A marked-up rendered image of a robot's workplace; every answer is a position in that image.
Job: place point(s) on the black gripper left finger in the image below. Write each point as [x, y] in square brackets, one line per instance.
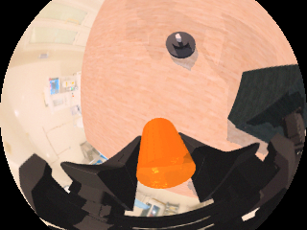
[117, 176]

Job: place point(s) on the dark grey round pedestal with silver shaft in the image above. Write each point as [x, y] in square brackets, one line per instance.
[180, 45]

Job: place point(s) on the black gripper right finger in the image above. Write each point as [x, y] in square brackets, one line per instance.
[213, 166]

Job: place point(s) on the orange knob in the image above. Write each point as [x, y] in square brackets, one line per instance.
[163, 160]

